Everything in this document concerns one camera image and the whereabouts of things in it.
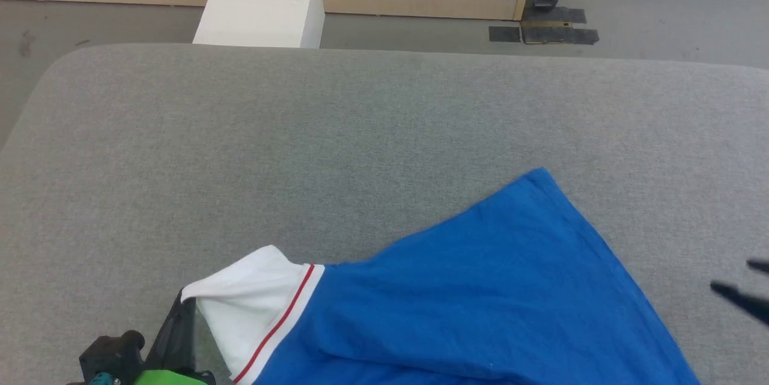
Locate white box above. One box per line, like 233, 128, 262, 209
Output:
192, 0, 326, 49

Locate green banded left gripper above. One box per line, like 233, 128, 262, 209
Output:
133, 290, 217, 385

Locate blue shirt with white collar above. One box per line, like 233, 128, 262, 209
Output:
181, 168, 701, 385

